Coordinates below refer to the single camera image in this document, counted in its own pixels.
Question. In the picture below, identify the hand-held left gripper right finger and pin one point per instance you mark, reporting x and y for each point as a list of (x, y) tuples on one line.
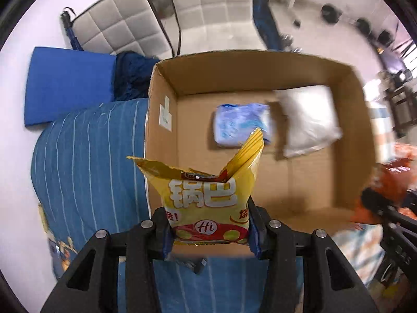
[(255, 238)]

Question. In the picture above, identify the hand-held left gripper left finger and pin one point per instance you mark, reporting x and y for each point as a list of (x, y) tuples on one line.
[(166, 238)]

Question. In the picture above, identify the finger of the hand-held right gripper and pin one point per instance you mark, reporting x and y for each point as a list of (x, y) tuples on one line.
[(378, 200)]

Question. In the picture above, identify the orange snack bag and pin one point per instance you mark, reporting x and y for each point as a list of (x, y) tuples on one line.
[(389, 172)]

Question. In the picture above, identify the yellow snack bag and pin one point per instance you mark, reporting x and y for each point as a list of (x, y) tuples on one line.
[(202, 199)]

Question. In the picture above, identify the cardboard box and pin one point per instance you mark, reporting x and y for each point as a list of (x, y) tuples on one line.
[(312, 189)]

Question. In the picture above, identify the dark wooden furniture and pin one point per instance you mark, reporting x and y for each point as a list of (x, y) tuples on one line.
[(400, 104)]

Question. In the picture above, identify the blue striped blanket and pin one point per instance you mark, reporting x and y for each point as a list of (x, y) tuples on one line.
[(88, 176)]

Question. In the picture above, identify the white snack packet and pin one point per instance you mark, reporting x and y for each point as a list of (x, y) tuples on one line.
[(309, 120)]

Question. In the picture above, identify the light blue snack packet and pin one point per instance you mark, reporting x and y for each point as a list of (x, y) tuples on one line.
[(239, 124)]

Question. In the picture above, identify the black weight plate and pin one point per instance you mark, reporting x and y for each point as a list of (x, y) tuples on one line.
[(383, 37), (331, 13), (363, 26)]

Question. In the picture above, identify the dark blue cloth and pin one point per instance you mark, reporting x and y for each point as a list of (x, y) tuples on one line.
[(133, 75)]

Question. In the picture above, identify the blue folded cot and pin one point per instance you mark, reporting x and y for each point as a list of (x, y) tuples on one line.
[(268, 22)]

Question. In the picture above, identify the grey quilted chair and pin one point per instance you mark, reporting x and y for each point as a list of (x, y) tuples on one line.
[(120, 22)]

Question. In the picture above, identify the white quilted chair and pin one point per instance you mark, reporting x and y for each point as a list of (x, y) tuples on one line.
[(224, 3)]

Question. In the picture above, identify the blue folding frame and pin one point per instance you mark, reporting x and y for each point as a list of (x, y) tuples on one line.
[(72, 32)]

